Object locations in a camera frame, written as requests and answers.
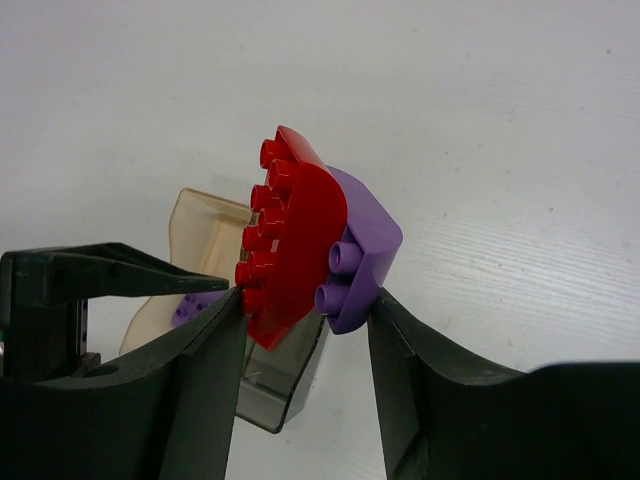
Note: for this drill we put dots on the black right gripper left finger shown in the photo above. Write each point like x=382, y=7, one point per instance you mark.
x=163, y=411

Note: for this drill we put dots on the purple lego brick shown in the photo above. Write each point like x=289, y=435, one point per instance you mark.
x=360, y=261
x=191, y=305

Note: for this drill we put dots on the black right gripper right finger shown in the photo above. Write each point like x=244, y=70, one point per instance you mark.
x=447, y=413

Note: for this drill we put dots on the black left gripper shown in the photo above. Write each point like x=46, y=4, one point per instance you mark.
x=45, y=343

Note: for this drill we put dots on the wooden tray container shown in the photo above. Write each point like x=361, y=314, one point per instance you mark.
x=204, y=237

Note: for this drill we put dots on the grey plastic container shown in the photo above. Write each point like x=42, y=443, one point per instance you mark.
x=275, y=385

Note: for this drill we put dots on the red lego brick assembly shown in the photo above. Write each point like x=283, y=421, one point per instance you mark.
x=300, y=210

